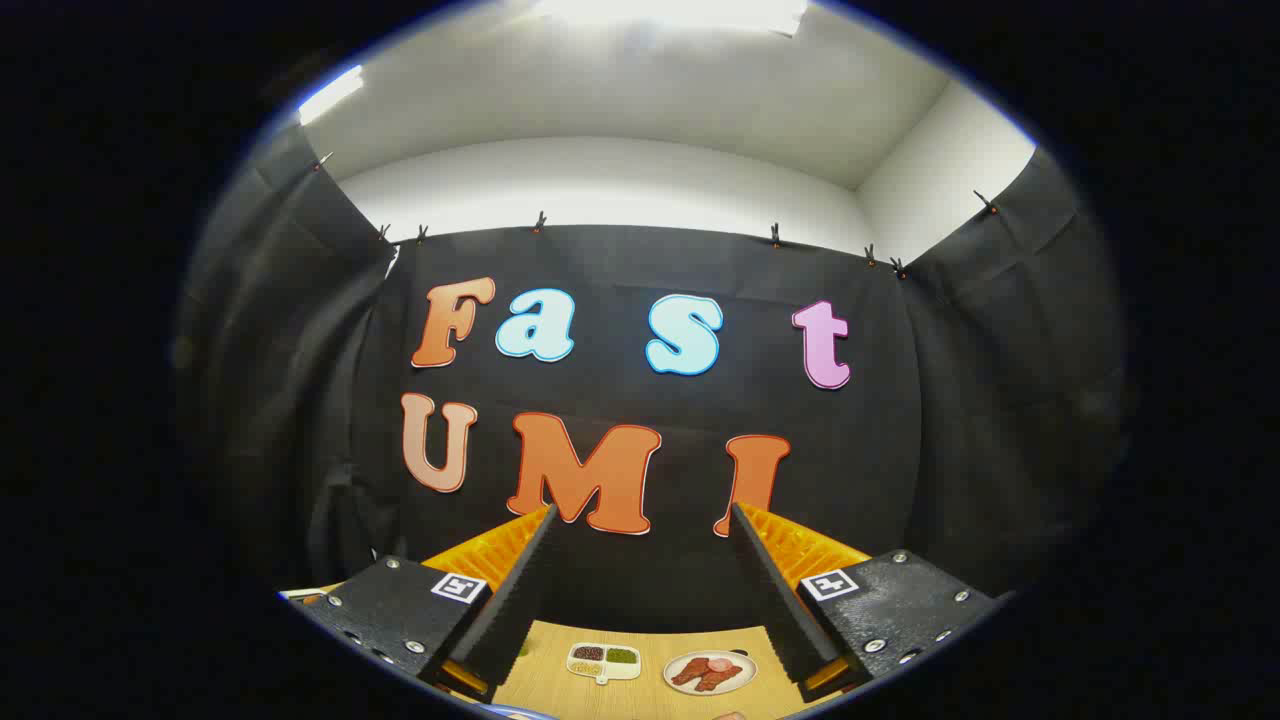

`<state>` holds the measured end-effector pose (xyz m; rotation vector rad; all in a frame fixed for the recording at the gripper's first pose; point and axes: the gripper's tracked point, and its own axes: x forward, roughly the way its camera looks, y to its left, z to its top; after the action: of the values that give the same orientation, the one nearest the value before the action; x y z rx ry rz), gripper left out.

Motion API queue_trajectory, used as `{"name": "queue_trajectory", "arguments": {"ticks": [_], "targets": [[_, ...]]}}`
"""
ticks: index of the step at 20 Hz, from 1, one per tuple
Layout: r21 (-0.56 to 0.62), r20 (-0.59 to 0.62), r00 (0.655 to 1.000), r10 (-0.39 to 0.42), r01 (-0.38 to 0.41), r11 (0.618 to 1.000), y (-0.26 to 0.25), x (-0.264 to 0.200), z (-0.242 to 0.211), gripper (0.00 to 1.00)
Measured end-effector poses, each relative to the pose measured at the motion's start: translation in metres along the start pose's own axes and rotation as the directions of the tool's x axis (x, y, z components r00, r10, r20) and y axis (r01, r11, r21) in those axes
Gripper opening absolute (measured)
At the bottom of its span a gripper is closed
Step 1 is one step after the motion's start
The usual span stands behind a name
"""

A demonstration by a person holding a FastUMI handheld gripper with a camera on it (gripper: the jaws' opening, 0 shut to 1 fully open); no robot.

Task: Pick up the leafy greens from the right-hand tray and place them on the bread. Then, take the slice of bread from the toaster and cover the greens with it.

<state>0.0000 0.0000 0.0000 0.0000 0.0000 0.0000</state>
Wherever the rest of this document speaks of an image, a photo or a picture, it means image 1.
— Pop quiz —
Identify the small ceiling light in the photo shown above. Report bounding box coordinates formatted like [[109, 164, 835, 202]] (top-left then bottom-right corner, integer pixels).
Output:
[[297, 65, 366, 126]]

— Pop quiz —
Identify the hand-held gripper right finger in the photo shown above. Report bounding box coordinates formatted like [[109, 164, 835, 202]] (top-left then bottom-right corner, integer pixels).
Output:
[[728, 500, 1001, 701]]

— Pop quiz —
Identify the large ceiling light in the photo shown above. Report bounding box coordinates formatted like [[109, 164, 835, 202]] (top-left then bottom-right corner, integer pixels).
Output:
[[530, 0, 809, 36]]

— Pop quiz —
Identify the white oval plate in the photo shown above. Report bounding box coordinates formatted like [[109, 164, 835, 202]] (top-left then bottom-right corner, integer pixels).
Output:
[[663, 650, 758, 696]]

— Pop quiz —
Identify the white divided tray with beans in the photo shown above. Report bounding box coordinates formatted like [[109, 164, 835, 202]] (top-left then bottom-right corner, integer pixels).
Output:
[[567, 642, 642, 685]]

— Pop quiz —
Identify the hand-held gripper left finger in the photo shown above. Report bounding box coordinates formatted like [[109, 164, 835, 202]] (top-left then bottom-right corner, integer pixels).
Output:
[[300, 503, 559, 701]]

